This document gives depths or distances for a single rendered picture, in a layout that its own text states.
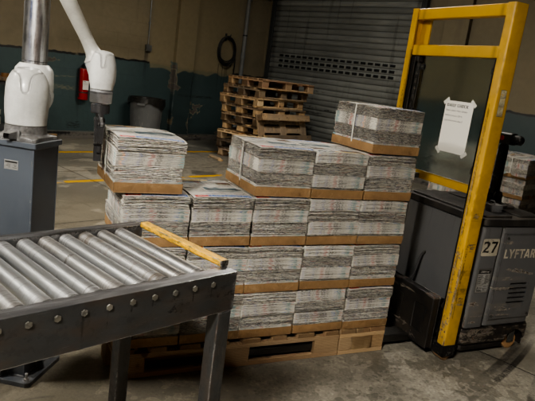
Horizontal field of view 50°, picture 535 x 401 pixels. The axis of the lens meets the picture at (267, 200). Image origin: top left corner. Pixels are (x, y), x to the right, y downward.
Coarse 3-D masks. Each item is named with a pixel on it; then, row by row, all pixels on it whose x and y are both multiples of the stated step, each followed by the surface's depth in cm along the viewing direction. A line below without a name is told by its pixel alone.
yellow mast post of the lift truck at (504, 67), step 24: (504, 24) 270; (504, 48) 270; (504, 72) 272; (504, 96) 276; (480, 144) 282; (480, 168) 282; (480, 192) 285; (480, 216) 289; (456, 264) 294; (456, 288) 295; (456, 312) 299; (456, 336) 304
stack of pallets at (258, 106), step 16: (256, 80) 867; (272, 80) 872; (224, 96) 903; (240, 96) 882; (256, 96) 865; (272, 96) 937; (288, 96) 965; (304, 96) 945; (224, 112) 915; (240, 112) 887; (256, 112) 865; (272, 112) 996; (288, 112) 970; (304, 112) 950; (224, 128) 923; (240, 128) 897; (256, 128) 874; (224, 144) 927
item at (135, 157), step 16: (112, 144) 231; (128, 144) 223; (144, 144) 226; (160, 144) 228; (176, 144) 231; (112, 160) 229; (128, 160) 226; (144, 160) 228; (160, 160) 231; (176, 160) 234; (112, 176) 226; (128, 176) 227; (144, 176) 230; (160, 176) 233; (176, 176) 236
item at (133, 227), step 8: (104, 224) 194; (112, 224) 195; (120, 224) 196; (128, 224) 198; (136, 224) 199; (32, 232) 176; (40, 232) 177; (48, 232) 178; (56, 232) 179; (64, 232) 180; (72, 232) 181; (80, 232) 183; (96, 232) 187; (112, 232) 192; (136, 232) 198; (0, 240) 165; (8, 240) 167; (16, 240) 169; (32, 240) 172; (56, 240) 178
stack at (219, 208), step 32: (192, 192) 249; (224, 192) 256; (160, 224) 237; (192, 224) 243; (224, 224) 250; (256, 224) 257; (288, 224) 264; (320, 224) 272; (352, 224) 280; (192, 256) 247; (224, 256) 253; (256, 256) 260; (288, 256) 268; (320, 256) 277; (192, 320) 255; (256, 320) 270; (288, 320) 278; (320, 320) 286; (160, 352) 252; (192, 352) 259; (320, 352) 292
